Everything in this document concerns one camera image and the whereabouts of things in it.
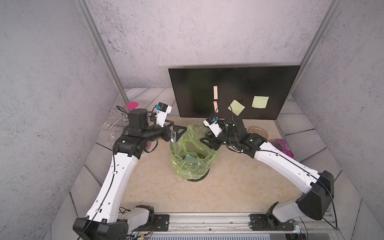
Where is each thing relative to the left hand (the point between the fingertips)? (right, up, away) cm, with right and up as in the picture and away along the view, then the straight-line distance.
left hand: (180, 126), depth 66 cm
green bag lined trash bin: (+3, -10, +16) cm, 19 cm away
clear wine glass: (-41, 0, +13) cm, 43 cm away
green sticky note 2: (+41, +13, +15) cm, 46 cm away
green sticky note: (+29, +10, +19) cm, 36 cm away
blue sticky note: (+3, -19, +22) cm, 29 cm away
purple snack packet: (+61, -13, +29) cm, 69 cm away
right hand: (+11, -5, +6) cm, 13 cm away
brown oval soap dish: (+50, -3, +44) cm, 67 cm away
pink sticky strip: (+18, +11, +21) cm, 30 cm away
